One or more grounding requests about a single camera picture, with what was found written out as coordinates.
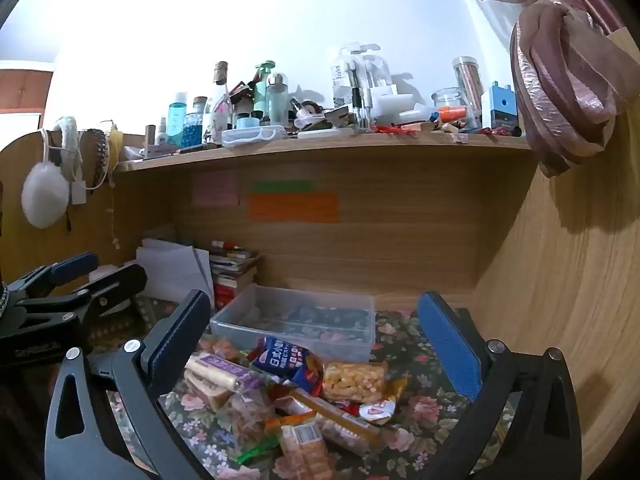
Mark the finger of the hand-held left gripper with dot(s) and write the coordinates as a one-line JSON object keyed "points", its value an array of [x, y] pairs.
{"points": [[72, 267], [117, 280]]}

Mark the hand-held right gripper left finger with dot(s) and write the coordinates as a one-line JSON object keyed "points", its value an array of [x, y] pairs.
{"points": [[175, 332]]}

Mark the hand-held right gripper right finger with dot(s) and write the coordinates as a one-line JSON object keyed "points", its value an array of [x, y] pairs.
{"points": [[450, 345]]}

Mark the small orange snack packet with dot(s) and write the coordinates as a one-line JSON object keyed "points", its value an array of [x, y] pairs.
{"points": [[220, 347]]}

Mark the purple snack bar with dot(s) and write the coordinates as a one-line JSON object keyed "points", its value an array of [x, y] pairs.
{"points": [[220, 367]]}

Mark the beige wafer packet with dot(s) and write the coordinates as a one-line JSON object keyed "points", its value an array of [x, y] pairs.
{"points": [[207, 392]]}

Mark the clear plastic storage box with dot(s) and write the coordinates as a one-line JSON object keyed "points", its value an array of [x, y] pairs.
{"points": [[250, 325]]}

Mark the red and white snack packet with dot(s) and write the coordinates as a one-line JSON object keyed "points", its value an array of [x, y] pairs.
{"points": [[377, 407]]}

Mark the yellow puffed cracker packet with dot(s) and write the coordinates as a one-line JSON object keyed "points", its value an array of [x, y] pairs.
{"points": [[352, 380]]}

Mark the clear biscuit packet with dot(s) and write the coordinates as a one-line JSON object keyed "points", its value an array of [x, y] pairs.
{"points": [[250, 415]]}

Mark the blue snack packet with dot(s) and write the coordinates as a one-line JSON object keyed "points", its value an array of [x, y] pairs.
{"points": [[285, 357]]}

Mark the long orange stick packet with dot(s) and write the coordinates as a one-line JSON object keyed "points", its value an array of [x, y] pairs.
{"points": [[330, 412]]}

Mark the small green wrapper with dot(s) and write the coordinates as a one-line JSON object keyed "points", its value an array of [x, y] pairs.
{"points": [[255, 452]]}

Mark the beige cracker packet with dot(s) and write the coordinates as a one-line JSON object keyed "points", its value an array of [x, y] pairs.
{"points": [[302, 450]]}

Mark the white folded paper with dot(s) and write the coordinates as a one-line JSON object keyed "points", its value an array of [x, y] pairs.
{"points": [[170, 270]]}

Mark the white hanging tag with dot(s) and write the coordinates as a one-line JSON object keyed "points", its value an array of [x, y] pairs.
{"points": [[78, 192]]}

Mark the white fluffy earmuffs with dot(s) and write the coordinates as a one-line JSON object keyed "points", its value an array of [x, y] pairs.
{"points": [[42, 195]]}

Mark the stack of books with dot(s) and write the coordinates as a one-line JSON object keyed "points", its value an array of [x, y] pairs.
{"points": [[235, 270]]}

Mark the wooden desk hutch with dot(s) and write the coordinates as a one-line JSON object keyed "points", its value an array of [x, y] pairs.
{"points": [[400, 250]]}

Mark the brown beaded headband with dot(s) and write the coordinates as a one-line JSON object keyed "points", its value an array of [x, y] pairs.
{"points": [[97, 155]]}

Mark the pink sticky note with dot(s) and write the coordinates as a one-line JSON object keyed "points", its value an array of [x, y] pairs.
{"points": [[215, 187]]}

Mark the small white spray bottle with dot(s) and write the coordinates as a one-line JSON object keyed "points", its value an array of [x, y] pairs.
{"points": [[161, 132]]}

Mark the blue liquid bottle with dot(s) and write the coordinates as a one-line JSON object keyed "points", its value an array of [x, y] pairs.
{"points": [[176, 120]]}

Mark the blue bead jar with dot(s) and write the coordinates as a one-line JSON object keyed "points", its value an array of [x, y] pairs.
{"points": [[194, 127]]}

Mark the orange sticky note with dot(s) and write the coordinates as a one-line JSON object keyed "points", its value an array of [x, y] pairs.
{"points": [[292, 207]]}

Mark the green sticky note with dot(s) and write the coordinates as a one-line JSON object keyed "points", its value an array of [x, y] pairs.
{"points": [[282, 186]]}

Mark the brown wooden cabinet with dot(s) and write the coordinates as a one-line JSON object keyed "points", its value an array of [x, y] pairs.
{"points": [[22, 90]]}

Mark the clear lidded flat container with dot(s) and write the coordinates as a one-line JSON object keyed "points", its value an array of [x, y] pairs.
{"points": [[252, 136]]}

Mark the clear glass wine bottle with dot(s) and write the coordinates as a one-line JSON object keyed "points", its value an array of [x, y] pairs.
{"points": [[218, 105]]}

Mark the round teal tin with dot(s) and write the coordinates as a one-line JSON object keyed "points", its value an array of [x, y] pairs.
{"points": [[247, 123]]}

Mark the teal pump bottle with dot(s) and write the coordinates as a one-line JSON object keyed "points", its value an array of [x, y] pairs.
{"points": [[261, 90]]}

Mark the clear round-cap bottle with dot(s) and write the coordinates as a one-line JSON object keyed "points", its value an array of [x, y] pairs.
{"points": [[276, 100]]}

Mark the blue box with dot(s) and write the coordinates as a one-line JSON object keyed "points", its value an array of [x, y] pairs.
{"points": [[502, 107]]}

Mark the white box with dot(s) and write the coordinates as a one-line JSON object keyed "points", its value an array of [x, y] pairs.
{"points": [[392, 107]]}

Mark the short glass jar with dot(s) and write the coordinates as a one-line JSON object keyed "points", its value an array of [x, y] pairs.
{"points": [[447, 100]]}

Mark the tall jar of sticks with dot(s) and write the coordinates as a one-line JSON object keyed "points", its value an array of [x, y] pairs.
{"points": [[467, 85]]}

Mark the packaged brush set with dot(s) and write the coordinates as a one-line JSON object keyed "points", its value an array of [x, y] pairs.
{"points": [[357, 85]]}

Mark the pink curtain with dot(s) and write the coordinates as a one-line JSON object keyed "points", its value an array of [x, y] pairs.
{"points": [[560, 85]]}

